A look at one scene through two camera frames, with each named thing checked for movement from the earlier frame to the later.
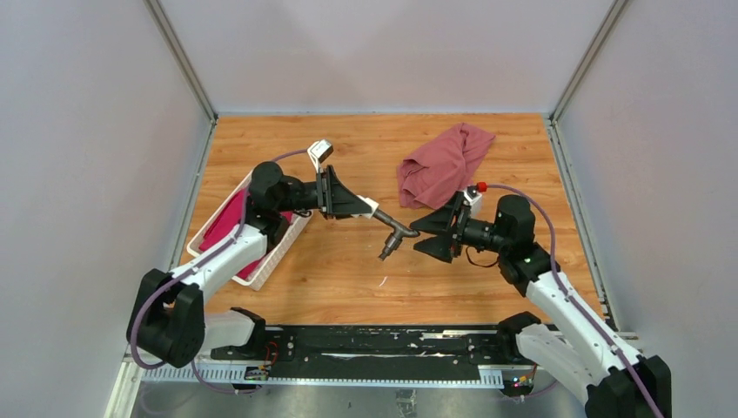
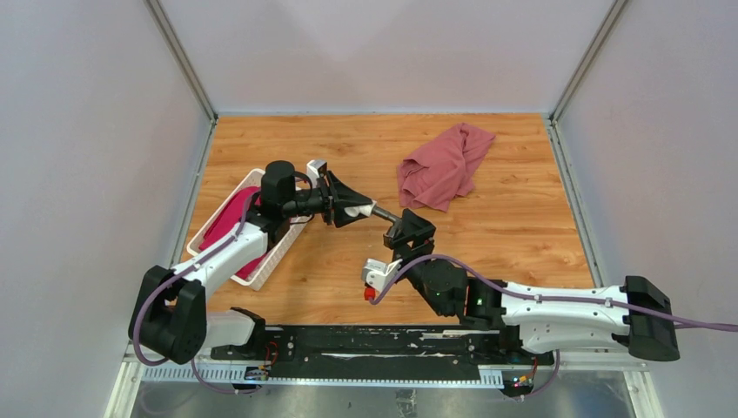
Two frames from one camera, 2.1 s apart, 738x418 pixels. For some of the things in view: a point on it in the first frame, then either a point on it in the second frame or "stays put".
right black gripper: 446,246 to 414,228
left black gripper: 333,199 stays put
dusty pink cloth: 432,178 stays put
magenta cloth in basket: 224,226 stays put
